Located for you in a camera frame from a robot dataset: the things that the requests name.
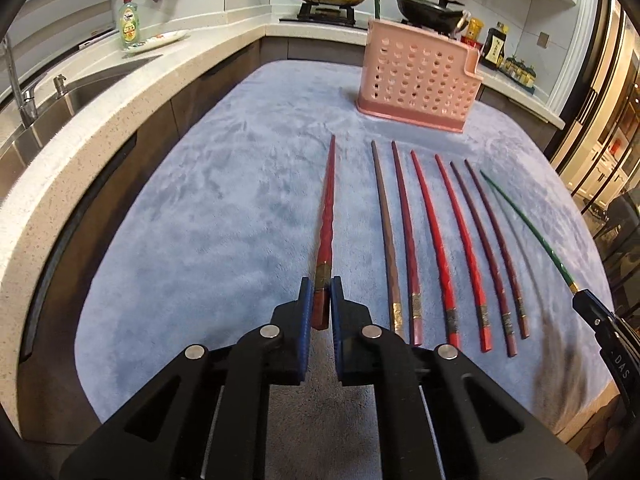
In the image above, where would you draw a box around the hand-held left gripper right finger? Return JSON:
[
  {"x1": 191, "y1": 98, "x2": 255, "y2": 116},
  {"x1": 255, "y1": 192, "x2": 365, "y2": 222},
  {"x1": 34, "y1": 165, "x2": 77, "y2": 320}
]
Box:
[{"x1": 329, "y1": 276, "x2": 587, "y2": 480}]

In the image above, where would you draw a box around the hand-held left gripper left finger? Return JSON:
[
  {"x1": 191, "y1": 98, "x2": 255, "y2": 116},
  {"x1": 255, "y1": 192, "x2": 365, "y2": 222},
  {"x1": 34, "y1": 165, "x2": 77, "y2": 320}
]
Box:
[{"x1": 60, "y1": 276, "x2": 314, "y2": 480}]

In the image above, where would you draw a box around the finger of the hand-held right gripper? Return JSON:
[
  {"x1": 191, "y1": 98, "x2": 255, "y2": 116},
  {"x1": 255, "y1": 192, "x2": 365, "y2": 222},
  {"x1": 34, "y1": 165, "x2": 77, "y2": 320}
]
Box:
[{"x1": 572, "y1": 288, "x2": 640, "y2": 411}]

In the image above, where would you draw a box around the dark red chopstick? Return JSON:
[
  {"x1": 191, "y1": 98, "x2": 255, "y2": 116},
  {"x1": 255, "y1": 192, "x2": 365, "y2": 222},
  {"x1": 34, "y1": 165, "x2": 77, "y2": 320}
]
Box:
[{"x1": 391, "y1": 140, "x2": 424, "y2": 347}]

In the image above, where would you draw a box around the red twisted chopstick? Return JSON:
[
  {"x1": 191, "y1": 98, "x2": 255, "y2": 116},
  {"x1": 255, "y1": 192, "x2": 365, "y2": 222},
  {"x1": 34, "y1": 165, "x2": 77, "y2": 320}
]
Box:
[{"x1": 310, "y1": 135, "x2": 337, "y2": 331}]

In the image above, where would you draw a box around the pink perforated utensil holder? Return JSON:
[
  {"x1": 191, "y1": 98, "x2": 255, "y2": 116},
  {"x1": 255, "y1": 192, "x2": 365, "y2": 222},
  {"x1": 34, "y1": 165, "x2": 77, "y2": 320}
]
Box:
[{"x1": 355, "y1": 17, "x2": 485, "y2": 134}]

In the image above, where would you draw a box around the blue-grey fleece mat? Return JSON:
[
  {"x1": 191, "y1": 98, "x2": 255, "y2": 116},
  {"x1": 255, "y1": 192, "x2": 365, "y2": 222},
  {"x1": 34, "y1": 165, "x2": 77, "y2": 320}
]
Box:
[{"x1": 75, "y1": 60, "x2": 618, "y2": 423}]

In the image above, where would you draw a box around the glass sliding door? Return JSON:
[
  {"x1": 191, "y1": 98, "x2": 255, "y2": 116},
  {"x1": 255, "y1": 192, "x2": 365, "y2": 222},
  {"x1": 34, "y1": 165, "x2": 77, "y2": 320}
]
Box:
[{"x1": 547, "y1": 0, "x2": 640, "y2": 271}]

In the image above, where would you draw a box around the spice jar set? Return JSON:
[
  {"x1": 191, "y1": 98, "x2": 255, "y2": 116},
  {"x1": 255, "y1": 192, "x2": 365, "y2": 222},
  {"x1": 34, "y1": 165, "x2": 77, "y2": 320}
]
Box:
[{"x1": 502, "y1": 55, "x2": 538, "y2": 93}]

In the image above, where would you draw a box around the speckled kitchen counter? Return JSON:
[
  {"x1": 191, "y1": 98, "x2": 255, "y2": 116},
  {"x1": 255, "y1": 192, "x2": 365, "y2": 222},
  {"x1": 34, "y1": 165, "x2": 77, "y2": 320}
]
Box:
[{"x1": 0, "y1": 19, "x2": 566, "y2": 361}]

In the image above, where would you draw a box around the dark soy sauce bottle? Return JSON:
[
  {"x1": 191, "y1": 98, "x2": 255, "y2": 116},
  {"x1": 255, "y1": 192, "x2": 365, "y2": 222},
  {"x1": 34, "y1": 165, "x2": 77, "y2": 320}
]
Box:
[{"x1": 481, "y1": 22, "x2": 510, "y2": 71}]

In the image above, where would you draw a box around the black gas stove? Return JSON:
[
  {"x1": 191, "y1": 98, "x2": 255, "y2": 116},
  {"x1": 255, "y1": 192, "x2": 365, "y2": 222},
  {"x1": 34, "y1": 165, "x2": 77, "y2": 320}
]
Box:
[{"x1": 278, "y1": 0, "x2": 416, "y2": 31}]

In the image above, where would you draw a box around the decorated plate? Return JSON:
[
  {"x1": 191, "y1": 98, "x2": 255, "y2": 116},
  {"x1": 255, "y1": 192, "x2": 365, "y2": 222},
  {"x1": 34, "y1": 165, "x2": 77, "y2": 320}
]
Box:
[{"x1": 122, "y1": 30, "x2": 191, "y2": 55}]

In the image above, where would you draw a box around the stainless steel sink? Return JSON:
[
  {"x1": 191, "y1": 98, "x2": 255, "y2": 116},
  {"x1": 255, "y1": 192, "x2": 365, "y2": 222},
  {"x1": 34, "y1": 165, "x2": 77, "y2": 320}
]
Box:
[{"x1": 0, "y1": 55, "x2": 163, "y2": 171}]

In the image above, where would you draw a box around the black wok with lid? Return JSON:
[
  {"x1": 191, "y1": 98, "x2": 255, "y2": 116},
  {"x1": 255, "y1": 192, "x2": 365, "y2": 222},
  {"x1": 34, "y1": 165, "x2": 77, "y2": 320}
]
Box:
[{"x1": 396, "y1": 0, "x2": 473, "y2": 33}]

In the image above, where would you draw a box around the green dish soap bottle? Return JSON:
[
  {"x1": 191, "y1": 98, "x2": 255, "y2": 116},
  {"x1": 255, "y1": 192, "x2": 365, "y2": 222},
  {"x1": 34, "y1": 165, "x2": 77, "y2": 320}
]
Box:
[{"x1": 118, "y1": 0, "x2": 141, "y2": 51}]

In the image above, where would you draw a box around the chrome faucet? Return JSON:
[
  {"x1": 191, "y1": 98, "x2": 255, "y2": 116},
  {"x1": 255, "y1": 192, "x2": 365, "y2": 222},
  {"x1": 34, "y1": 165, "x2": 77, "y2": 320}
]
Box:
[{"x1": 0, "y1": 35, "x2": 48, "y2": 128}]

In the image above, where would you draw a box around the window blind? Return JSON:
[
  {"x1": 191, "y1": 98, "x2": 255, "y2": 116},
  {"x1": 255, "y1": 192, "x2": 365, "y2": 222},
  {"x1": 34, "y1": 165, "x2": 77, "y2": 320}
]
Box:
[{"x1": 0, "y1": 0, "x2": 121, "y2": 61}]

